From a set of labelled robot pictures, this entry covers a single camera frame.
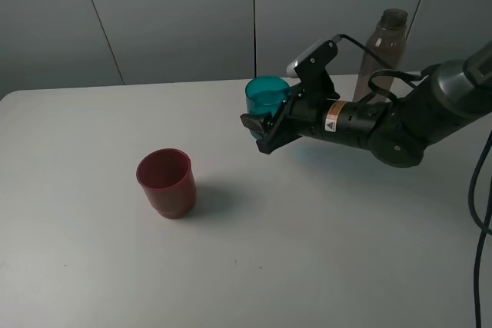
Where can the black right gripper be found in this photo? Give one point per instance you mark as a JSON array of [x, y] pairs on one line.
[[299, 114]]

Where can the teal transparent plastic cup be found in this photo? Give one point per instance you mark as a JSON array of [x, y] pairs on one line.
[[265, 95]]

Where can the smoky transparent water bottle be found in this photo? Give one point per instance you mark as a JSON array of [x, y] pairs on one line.
[[388, 42]]

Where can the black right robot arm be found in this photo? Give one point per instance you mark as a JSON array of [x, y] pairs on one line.
[[401, 116]]

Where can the red plastic cup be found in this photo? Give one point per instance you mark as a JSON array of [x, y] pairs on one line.
[[167, 179]]

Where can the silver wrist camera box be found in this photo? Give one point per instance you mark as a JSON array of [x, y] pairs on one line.
[[324, 48]]

